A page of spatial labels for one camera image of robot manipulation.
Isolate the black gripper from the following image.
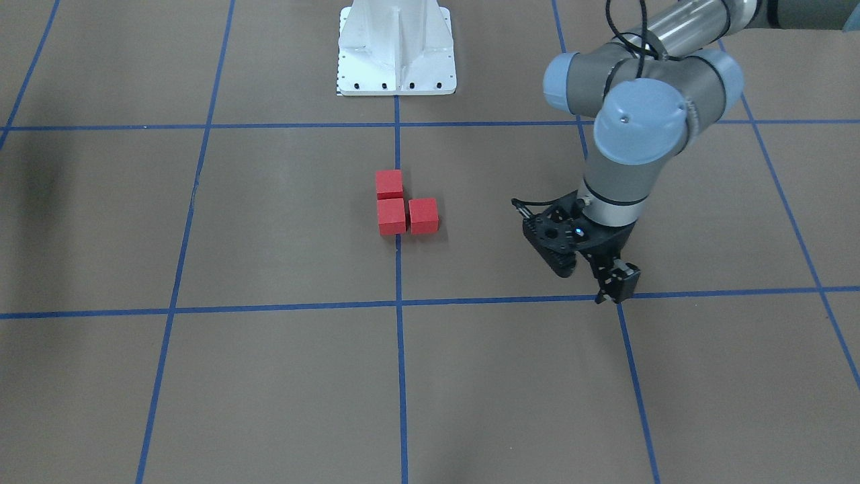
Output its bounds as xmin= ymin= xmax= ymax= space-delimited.
xmin=572 ymin=212 xmax=641 ymax=305

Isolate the red block placed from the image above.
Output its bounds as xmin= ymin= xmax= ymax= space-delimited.
xmin=376 ymin=197 xmax=408 ymax=236
xmin=374 ymin=169 xmax=404 ymax=201
xmin=408 ymin=197 xmax=440 ymax=234

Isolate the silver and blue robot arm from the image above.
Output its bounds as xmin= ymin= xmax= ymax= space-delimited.
xmin=520 ymin=1 xmax=858 ymax=304

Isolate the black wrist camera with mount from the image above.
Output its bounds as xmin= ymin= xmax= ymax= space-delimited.
xmin=512 ymin=191 xmax=584 ymax=278

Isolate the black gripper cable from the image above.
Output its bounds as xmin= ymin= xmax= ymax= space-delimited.
xmin=511 ymin=195 xmax=572 ymax=217

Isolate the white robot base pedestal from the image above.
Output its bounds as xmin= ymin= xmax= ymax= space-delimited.
xmin=336 ymin=1 xmax=458 ymax=96

